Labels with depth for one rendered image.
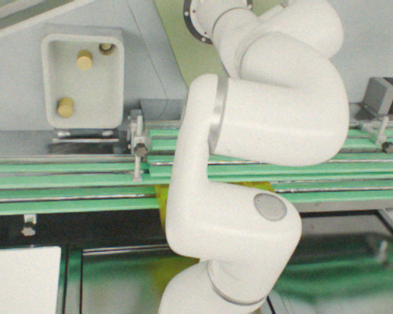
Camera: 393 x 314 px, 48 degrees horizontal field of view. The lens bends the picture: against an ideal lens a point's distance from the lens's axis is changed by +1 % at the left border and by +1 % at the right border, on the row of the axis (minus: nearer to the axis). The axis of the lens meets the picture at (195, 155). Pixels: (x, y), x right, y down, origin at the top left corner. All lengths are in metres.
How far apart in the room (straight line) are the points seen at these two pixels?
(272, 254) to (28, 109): 0.84
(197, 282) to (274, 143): 0.22
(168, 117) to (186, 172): 0.64
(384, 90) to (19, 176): 0.95
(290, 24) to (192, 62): 0.45
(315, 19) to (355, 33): 0.65
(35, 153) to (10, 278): 0.28
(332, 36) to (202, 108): 0.26
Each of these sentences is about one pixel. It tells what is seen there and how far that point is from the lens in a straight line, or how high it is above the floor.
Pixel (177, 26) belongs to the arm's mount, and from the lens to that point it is 1.00.
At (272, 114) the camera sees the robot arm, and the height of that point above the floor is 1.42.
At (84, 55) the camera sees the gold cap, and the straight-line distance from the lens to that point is 1.04.
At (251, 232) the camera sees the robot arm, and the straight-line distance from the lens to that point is 0.45.
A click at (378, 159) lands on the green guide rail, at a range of 1.29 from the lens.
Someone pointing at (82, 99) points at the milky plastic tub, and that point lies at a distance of 1.13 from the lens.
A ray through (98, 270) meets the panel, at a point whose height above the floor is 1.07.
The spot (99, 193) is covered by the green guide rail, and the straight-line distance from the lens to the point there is 1.11.
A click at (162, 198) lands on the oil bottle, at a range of 1.00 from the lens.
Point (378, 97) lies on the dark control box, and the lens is 1.32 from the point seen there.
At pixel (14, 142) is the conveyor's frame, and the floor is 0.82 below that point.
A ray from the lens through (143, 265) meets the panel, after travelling 1.06.
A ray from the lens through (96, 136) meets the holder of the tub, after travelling 1.15.
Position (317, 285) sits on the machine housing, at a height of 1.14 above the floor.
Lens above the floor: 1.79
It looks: 55 degrees down
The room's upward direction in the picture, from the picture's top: 160 degrees clockwise
